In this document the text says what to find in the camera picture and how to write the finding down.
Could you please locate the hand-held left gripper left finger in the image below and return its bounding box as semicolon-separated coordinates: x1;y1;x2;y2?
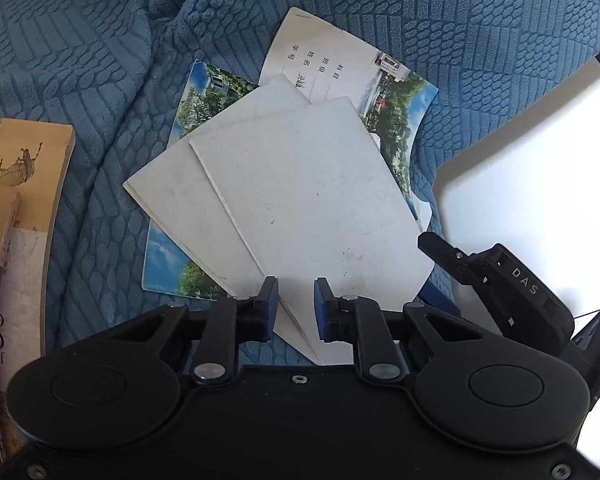
107;276;280;387

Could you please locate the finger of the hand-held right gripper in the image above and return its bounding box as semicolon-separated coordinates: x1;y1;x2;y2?
417;232;481;286
422;280;461;317

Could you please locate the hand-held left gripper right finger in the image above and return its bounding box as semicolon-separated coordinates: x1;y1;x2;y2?
314;277;487;382

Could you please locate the white back notebook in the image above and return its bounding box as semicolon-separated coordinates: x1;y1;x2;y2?
188;96;437;367
123;74;313;306

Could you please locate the landscape cover notebook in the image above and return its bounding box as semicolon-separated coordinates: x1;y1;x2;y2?
258;6;440;221
141;58;262;302

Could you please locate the old painting cover book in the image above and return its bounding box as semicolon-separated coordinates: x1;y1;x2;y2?
0;115;76;376

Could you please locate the white furniture panel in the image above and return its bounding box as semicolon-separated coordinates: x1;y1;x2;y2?
432;50;600;341

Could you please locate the blue textured sofa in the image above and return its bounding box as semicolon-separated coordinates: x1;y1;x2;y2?
0;0;600;376

